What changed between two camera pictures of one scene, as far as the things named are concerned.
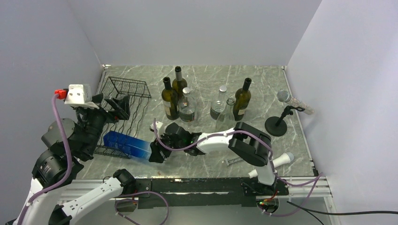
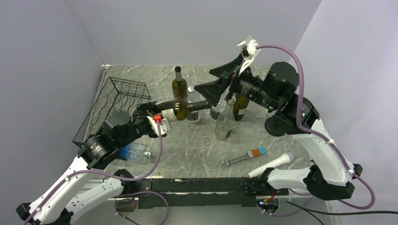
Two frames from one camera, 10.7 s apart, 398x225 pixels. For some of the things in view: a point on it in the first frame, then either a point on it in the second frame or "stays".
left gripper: [121, 106] → [146, 106]
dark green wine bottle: [170, 99] → [177, 109]
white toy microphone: [286, 158] stays
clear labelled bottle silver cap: [218, 103] stays
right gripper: [156, 156] → [213, 91]
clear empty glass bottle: [226, 121] stays
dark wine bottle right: [242, 96] stays
